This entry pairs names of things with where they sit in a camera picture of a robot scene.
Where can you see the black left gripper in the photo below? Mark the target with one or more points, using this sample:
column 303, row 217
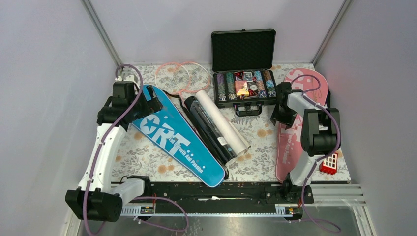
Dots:
column 151, row 106

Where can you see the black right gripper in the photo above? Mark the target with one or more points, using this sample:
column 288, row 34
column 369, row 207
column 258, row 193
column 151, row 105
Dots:
column 288, row 121

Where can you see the blue racket cover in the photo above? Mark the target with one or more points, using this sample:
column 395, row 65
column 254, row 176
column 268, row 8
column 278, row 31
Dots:
column 169, row 130

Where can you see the pink racket cover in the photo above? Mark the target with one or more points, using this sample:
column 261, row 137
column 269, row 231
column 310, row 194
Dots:
column 288, row 139

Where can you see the white cardboard tube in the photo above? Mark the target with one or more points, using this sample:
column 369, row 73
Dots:
column 232, row 136

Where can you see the black shuttlecock tube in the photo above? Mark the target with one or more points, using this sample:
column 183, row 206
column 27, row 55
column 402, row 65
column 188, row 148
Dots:
column 208, row 131

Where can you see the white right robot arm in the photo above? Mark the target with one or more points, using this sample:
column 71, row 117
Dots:
column 320, row 134

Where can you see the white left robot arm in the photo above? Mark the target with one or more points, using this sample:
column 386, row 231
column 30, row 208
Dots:
column 94, row 198

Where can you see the black poker chip case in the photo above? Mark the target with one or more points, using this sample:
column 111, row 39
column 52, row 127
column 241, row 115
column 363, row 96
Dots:
column 242, row 62

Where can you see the red grid block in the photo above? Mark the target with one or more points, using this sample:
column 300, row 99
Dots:
column 329, row 165

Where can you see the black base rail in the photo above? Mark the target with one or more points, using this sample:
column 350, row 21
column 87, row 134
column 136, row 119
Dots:
column 228, row 197

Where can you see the aluminium slotted rail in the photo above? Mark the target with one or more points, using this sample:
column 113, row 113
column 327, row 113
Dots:
column 142, row 210

